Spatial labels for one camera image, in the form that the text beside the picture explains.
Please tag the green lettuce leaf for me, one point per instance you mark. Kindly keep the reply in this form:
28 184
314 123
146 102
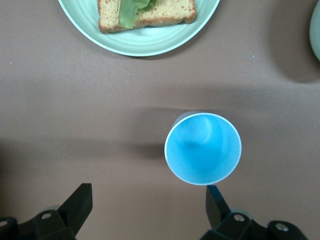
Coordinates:
128 13

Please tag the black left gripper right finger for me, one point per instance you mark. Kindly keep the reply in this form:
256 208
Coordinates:
220 215

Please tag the blue plastic cup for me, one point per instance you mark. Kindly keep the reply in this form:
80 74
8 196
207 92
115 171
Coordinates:
202 150

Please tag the pale green bowl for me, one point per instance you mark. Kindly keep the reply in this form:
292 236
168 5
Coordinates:
316 32

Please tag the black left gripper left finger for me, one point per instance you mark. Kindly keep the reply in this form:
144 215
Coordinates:
75 210

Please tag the pale green plate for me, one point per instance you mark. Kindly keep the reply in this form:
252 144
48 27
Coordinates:
150 42

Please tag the brown bread slice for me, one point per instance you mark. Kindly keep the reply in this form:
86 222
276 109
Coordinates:
170 12

